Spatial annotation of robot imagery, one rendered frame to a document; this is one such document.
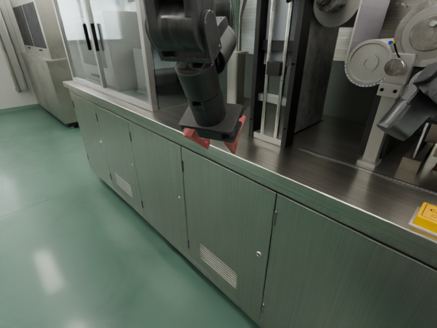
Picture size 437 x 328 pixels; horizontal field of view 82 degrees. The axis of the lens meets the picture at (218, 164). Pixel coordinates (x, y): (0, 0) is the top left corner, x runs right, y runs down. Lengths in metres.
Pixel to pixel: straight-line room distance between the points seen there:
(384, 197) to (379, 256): 0.14
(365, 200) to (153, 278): 1.25
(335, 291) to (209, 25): 0.78
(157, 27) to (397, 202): 0.63
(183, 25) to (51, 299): 1.60
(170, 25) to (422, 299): 0.74
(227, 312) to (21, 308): 1.05
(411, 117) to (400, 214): 0.23
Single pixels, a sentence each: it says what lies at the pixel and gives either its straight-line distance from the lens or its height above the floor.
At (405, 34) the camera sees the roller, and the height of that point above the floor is 1.25.
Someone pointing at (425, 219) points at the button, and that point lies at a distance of 0.66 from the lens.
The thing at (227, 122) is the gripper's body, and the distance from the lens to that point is 0.43.
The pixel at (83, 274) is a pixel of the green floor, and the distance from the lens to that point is 1.78.
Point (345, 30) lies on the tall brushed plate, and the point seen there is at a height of 1.26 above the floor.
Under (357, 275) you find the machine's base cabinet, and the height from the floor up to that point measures 0.69.
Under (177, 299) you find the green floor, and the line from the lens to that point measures 1.52.
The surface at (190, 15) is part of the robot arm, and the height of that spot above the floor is 1.27.
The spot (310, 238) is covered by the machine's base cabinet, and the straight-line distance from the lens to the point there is 0.81.
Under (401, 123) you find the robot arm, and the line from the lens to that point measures 0.56.
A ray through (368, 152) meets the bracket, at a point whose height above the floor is 0.93.
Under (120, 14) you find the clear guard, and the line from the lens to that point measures 1.44.
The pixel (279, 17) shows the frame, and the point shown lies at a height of 1.29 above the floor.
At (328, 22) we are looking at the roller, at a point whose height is 1.28.
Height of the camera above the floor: 1.26
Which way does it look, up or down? 28 degrees down
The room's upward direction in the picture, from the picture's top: straight up
